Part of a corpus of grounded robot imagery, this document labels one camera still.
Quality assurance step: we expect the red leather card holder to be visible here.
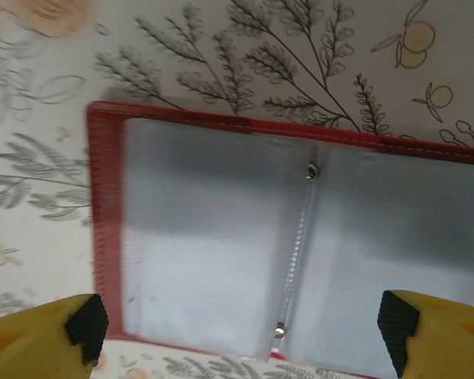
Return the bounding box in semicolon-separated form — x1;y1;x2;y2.
85;100;474;379

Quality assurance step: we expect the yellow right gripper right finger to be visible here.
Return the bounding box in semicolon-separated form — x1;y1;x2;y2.
377;290;474;379

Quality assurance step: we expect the floral patterned table cover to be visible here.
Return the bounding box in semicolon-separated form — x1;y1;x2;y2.
0;0;474;379

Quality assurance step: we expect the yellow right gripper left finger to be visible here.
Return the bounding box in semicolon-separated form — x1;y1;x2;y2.
0;292;111;379

